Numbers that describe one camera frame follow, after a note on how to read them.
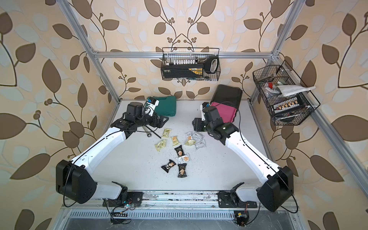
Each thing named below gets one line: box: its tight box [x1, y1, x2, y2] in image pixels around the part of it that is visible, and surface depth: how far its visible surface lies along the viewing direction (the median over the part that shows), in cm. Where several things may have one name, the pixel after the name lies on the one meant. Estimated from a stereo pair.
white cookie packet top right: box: [192, 132, 206, 141], surface depth 98 cm
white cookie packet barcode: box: [194, 138, 207, 150], surface depth 95 cm
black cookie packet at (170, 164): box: [161, 159, 177, 173], surface depth 86 cm
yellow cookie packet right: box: [184, 139, 196, 146], surface depth 96 cm
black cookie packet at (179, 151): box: [173, 144, 185, 158], surface depth 93 cm
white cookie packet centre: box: [176, 154, 190, 164], surface depth 89 cm
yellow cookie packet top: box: [162, 127, 172, 138], surface depth 101 cm
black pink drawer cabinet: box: [209, 84, 243, 124], surface depth 104 cm
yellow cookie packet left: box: [154, 139, 167, 152], surface depth 95 cm
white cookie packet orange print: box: [184, 131, 193, 140], surface depth 100 cm
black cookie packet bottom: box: [177, 162, 188, 178], surface depth 84 cm
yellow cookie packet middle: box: [171, 135, 181, 147], surface depth 98 cm
